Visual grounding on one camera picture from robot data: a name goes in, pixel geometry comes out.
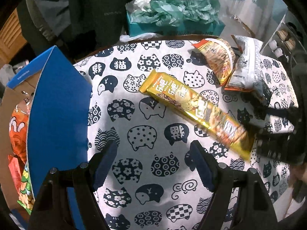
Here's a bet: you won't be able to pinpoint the green snack bag in box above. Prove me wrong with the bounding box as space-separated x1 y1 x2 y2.
17 162 35 215

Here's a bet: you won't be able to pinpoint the hanging dark clothes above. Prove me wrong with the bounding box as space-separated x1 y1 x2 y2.
17 0 133 60

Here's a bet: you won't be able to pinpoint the cat pattern tablecloth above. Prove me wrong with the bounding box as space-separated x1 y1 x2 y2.
75 40 294 229

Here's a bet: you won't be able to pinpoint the long yellow chip pack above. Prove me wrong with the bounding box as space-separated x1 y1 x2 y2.
139 70 254 160

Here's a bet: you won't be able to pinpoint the blue cardboard box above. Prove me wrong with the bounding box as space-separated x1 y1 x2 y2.
1 46 92 229

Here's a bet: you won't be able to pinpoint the white orange snack bag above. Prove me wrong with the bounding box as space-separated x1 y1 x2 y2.
225 35 272 106

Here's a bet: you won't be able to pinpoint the teal box with green bags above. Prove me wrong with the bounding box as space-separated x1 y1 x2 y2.
125 0 225 39

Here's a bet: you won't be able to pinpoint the shoe rack with shoes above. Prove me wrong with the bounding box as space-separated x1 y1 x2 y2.
261 10 306 66

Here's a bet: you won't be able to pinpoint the person right hand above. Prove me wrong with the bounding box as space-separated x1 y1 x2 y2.
289 163 307 187

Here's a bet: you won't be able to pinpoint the red snack bag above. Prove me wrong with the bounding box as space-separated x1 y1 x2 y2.
8 155 24 194

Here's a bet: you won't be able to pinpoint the wooden louvered door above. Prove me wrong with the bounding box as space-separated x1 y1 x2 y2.
0 9 27 67

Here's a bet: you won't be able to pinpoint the orange snack bag in box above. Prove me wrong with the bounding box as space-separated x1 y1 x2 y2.
9 98 32 164

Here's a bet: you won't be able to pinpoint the orange chip snack bag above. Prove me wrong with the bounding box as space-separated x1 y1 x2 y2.
192 38 236 85

